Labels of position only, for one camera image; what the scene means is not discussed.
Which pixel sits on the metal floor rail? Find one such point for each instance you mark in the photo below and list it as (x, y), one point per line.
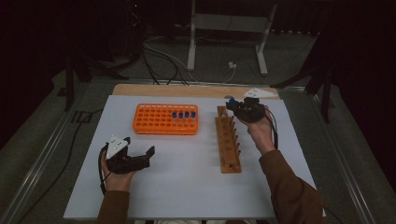
(46, 152)
(339, 155)

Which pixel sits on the person's right hand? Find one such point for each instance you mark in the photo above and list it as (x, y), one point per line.
(263, 137)

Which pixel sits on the blue capped glass test tube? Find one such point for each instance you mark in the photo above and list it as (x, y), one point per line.
(174, 114)
(232, 100)
(193, 114)
(181, 115)
(186, 114)

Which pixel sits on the grey metal stand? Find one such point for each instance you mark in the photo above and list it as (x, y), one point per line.
(227, 23)

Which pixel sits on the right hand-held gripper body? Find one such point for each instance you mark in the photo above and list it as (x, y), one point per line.
(252, 110)

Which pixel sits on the orange plastic tube rack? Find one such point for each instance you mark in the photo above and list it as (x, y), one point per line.
(155, 119)

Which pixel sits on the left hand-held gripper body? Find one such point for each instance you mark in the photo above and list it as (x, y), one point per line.
(124, 163)

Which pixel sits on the wooden test tube rack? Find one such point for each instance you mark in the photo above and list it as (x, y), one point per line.
(229, 149)

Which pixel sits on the white plug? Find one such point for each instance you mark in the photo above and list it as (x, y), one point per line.
(232, 65)

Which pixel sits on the person's left hand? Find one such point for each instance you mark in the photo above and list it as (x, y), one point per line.
(118, 182)

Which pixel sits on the black tripod stand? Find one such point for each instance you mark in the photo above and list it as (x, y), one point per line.
(326, 102)
(69, 87)

